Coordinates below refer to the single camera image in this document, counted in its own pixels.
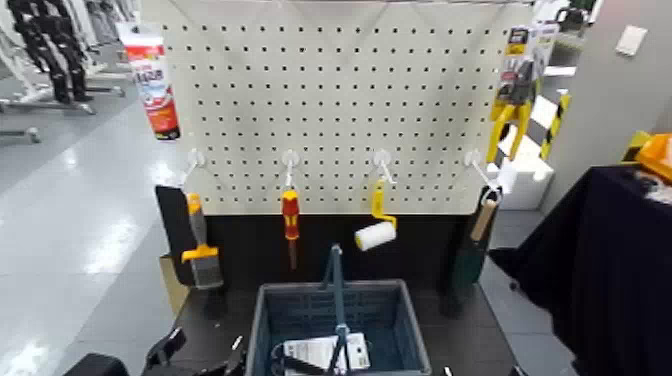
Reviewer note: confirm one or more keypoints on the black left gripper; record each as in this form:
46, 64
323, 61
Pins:
184, 370

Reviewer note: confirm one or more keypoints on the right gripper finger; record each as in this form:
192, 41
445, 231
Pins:
516, 372
446, 372

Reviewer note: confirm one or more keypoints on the white packaged item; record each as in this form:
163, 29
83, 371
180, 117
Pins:
315, 346

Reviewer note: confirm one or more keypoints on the black display stand base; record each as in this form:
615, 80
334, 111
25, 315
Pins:
252, 246

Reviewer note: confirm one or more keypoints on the black side panel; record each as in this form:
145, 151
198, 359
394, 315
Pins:
170, 226

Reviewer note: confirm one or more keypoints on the black table cloth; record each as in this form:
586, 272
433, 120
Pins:
604, 262

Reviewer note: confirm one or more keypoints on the red yellow screwdriver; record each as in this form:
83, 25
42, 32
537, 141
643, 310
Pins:
290, 210

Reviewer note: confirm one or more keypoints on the white pegboard hook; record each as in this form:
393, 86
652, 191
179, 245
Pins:
195, 156
382, 157
472, 157

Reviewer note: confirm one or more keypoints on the orange yellow object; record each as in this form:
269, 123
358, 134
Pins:
656, 155

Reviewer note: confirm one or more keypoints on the white pegboard panel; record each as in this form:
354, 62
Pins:
315, 105

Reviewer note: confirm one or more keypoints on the red white sealant tube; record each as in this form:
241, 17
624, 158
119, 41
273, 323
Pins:
155, 78

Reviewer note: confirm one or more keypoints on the gray wheeled stand leg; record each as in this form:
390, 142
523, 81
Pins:
26, 134

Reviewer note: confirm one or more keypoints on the yellow pliers in package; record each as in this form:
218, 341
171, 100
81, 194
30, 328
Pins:
517, 84

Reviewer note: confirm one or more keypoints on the gray stand base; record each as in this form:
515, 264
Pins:
52, 106

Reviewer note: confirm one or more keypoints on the black background robot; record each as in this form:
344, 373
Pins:
52, 42

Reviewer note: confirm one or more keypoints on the black background appliance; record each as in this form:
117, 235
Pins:
571, 18

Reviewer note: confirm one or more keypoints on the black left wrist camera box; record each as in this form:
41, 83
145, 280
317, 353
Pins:
97, 366

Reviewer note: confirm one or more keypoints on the yellow black striped post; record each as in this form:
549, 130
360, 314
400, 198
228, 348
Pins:
556, 120

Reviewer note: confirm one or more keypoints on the white wall switch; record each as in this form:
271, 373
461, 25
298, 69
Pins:
631, 40

